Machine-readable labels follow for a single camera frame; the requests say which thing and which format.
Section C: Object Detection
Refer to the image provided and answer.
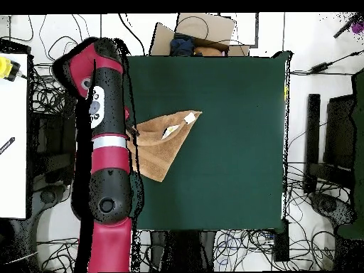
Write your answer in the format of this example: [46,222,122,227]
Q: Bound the white side table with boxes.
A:
[0,53,28,219]

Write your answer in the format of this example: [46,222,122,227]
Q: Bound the tangle of blue black cables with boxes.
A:
[213,229,275,272]

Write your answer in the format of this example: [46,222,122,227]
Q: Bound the dark green table cloth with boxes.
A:
[124,50,292,232]

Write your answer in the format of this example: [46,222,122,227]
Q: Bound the black equipment box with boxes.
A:
[29,113,77,186]

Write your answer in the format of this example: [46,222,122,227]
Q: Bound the dark green fabric cover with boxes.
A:
[338,68,364,240]

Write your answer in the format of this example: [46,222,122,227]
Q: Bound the black marker pen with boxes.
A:
[0,136,16,156]

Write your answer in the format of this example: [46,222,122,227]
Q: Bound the purple round object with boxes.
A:
[351,20,364,36]

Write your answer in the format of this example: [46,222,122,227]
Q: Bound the black pedestal caster foot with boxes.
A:
[309,193,356,225]
[32,186,68,211]

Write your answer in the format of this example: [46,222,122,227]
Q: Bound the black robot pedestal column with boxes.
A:
[149,230,218,272]

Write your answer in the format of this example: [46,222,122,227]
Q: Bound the brown cardboard box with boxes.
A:
[149,12,251,57]

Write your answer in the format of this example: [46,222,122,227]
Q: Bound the black power adapter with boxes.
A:
[311,63,333,74]

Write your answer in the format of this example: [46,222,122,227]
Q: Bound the orange cloth item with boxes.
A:
[193,45,223,57]

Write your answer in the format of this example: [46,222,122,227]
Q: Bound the dark blue garment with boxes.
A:
[169,33,196,57]

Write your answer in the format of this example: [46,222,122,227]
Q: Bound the yellow and black tool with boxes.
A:
[0,55,21,82]

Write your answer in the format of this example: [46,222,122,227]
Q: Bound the tan terry towel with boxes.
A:
[126,109,203,183]

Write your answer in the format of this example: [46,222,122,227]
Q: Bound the black rod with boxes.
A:
[333,12,362,39]

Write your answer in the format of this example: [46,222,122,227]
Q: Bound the black rectangular box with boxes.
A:
[273,218,290,262]

